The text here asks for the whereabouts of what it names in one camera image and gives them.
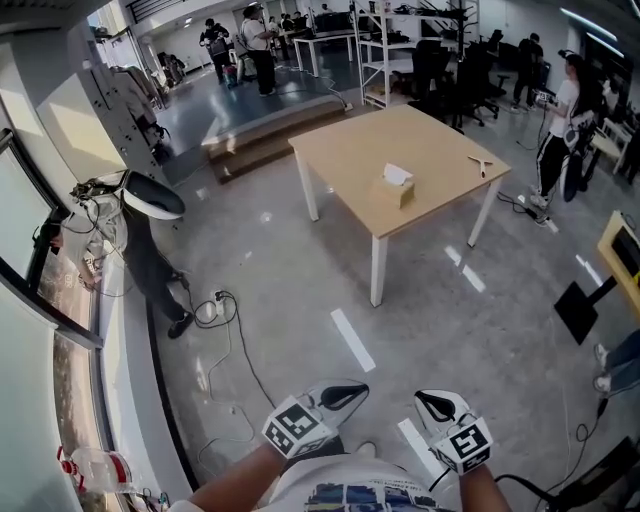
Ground black office chair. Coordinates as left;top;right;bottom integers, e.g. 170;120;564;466
411;38;459;114
449;39;506;132

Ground wooden stage steps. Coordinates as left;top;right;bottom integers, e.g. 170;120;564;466
201;93;354;185

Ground person's left forearm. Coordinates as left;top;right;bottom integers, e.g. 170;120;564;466
187;442;286;512

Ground clothes rack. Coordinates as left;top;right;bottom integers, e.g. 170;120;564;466
107;64;169;139

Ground clear plastic bottle red cap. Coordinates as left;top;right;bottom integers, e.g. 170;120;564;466
56;446;135;495

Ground person's right forearm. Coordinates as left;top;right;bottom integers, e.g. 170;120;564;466
457;464;512;512

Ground white long table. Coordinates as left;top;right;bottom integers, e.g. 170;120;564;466
293;28;362;79

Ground wooden table with white legs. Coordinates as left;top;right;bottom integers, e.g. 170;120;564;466
288;103;513;308

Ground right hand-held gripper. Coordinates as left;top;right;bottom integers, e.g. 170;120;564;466
413;389;494;474

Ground white cloth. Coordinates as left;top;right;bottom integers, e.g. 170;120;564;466
382;162;414;186

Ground person in white printed shirt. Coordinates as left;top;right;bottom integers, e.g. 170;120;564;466
267;452;454;512

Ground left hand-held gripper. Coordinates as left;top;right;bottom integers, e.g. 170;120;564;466
262;378;371;459

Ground black square-base floor stand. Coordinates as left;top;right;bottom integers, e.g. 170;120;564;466
553;275;633;346

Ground yellow wooden frame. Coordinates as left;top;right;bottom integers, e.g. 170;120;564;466
596;209;640;321

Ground person's black trousers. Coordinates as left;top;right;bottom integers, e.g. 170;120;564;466
319;433;347;457

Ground white metal shelf rack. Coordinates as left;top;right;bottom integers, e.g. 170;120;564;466
351;0;454;110

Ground white-rimmed black round pod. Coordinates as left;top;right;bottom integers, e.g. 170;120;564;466
121;169;187;221

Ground white T-shaped scraper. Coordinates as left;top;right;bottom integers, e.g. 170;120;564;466
467;154;494;179

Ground grey locker cabinet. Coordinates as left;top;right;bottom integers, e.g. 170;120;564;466
37;64;174;189

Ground black floor cable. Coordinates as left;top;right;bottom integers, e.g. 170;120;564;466
192;289;277;407

